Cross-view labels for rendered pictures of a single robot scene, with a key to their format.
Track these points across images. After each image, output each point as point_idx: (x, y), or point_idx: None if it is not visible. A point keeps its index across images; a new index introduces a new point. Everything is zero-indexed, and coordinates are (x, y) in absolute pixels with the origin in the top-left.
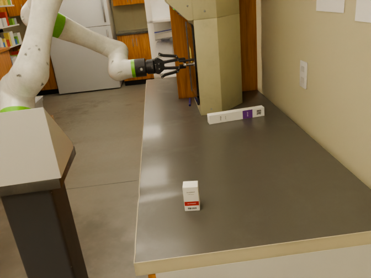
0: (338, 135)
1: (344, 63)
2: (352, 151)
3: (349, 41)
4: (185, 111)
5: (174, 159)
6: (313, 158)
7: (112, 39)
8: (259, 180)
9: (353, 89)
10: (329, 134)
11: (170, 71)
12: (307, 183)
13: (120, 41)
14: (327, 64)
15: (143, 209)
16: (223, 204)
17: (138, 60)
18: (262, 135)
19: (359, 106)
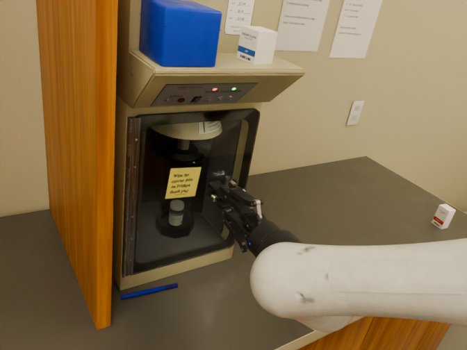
0: (295, 151)
1: (310, 92)
2: (311, 152)
3: (320, 73)
4: (210, 286)
5: None
6: (313, 174)
7: (320, 244)
8: (370, 197)
9: (318, 108)
10: (281, 157)
11: (236, 229)
12: (356, 179)
13: (287, 243)
14: (285, 99)
15: None
16: (418, 212)
17: (297, 238)
18: (281, 198)
19: (323, 117)
